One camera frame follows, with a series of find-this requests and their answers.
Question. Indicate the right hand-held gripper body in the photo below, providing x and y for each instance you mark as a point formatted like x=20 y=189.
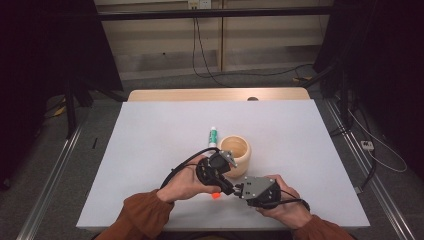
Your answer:
x=260 y=190

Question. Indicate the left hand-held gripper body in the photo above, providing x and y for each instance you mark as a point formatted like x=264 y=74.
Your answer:
x=213 y=165

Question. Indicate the orange highlighter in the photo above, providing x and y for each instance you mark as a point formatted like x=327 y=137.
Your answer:
x=216 y=196

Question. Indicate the ribbed wooden pen holder cup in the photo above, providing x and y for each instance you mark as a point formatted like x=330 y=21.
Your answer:
x=241 y=156

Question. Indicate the person's left hand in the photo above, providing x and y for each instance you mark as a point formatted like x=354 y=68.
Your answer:
x=183 y=185

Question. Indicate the person's right hand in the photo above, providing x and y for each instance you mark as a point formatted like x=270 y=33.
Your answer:
x=293 y=215

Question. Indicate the white and green glue stick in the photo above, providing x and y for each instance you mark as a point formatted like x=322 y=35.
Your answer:
x=212 y=136

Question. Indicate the white table board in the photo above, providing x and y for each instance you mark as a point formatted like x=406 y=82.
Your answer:
x=150 y=133

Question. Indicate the wooden table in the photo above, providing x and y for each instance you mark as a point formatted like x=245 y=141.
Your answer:
x=200 y=94

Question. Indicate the white power strip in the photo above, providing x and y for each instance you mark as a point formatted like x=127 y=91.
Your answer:
x=367 y=145

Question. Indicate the yellow floor tape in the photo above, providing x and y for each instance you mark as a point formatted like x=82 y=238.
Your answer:
x=301 y=79
x=60 y=111

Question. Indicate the black floor tape strip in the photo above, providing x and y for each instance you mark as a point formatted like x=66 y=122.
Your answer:
x=95 y=143

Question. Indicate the black metal stand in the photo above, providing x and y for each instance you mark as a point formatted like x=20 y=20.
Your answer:
x=345 y=100
x=70 y=110

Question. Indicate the black horizontal bar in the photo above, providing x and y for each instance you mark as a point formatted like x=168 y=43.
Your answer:
x=233 y=12

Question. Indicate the black curtain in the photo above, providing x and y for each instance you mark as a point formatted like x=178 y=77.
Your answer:
x=386 y=60
x=43 y=60

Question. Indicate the metal floor rail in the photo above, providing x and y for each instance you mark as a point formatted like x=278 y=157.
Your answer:
x=383 y=196
x=50 y=186

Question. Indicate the white wall socket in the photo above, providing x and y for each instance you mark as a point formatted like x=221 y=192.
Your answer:
x=200 y=4

